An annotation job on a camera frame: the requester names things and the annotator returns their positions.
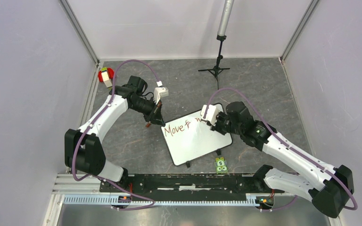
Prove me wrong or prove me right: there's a white whiteboard black frame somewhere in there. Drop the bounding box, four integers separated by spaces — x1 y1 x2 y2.
161 110 233 166

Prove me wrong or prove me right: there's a grey cylinder on stand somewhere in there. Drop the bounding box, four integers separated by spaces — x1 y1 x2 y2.
216 0 234 40

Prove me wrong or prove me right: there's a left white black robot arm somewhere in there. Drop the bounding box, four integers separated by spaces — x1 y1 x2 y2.
65 76 169 192

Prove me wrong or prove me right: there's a red multicolour toy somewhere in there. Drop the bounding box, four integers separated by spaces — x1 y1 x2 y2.
98 67 115 88

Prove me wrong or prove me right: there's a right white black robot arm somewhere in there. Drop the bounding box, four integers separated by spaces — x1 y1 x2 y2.
200 101 354 218

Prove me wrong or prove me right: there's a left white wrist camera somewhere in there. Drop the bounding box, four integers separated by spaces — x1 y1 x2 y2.
153 81 169 105

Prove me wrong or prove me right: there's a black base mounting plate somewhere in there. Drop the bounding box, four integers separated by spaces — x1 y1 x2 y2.
99 173 285 202

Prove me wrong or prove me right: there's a black tripod stand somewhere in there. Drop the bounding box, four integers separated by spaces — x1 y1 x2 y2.
198 35 230 89

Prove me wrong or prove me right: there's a purple cable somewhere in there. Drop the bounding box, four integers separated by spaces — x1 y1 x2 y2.
72 59 164 211
203 88 359 213

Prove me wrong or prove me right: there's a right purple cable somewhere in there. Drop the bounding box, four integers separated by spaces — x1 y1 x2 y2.
203 88 359 213

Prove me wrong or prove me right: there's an aluminium frame rail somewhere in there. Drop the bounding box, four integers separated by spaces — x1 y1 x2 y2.
42 173 344 226

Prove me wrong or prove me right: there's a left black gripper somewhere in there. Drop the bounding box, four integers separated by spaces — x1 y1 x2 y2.
130 97 165 127

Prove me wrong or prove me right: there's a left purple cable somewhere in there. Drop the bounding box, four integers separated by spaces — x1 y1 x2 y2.
72 59 164 211

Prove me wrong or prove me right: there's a green toy block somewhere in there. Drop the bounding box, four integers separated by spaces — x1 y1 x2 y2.
214 157 228 174

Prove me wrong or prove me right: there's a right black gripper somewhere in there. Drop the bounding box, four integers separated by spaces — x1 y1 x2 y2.
206 111 243 135

